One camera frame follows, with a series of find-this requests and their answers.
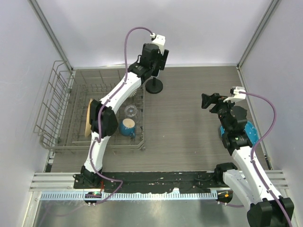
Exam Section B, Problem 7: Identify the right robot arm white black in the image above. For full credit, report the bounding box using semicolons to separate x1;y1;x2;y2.
201;88;294;227

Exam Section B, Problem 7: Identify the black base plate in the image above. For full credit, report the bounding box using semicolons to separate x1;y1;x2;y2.
73;171;228;194

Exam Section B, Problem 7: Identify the black phone stand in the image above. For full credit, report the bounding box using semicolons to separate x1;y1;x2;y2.
145;77;163;94

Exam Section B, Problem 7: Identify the white slotted cable duct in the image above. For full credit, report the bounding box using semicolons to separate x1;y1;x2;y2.
40;190;217;201

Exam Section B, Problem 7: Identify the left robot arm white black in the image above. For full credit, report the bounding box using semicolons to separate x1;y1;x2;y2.
75;43;169;189

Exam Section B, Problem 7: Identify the blue polka dot plate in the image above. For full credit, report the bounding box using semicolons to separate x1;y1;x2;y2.
218;121;259;145

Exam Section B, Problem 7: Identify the white ribbed cup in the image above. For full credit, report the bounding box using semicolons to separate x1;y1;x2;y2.
128;89;137;98

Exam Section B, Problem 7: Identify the grey wire dish rack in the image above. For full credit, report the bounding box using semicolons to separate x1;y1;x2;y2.
34;61;145;153

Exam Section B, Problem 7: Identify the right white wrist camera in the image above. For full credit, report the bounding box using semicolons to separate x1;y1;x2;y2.
224;86;246;103

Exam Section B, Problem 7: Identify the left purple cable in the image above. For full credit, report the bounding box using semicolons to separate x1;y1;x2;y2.
91;27;156;205

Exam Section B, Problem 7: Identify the purple cable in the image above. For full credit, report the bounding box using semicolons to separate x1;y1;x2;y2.
91;27;156;205
223;91;293;227

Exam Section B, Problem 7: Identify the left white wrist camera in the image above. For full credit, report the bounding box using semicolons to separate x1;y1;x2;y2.
150;33;166;54

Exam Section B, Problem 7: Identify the left beige plate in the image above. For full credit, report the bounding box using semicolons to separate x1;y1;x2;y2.
84;98;93;137

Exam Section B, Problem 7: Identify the clear glass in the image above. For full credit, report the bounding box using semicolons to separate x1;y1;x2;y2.
125;105;140;120

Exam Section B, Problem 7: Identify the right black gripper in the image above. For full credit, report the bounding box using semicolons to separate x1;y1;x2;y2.
202;93;239;132

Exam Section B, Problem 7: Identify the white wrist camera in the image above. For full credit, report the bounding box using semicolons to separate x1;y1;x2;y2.
224;86;246;103
150;33;166;54

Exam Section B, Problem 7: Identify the blue mug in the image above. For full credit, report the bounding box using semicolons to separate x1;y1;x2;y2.
119;118;136;139

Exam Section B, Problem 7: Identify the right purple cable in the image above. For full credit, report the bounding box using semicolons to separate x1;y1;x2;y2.
223;91;293;227

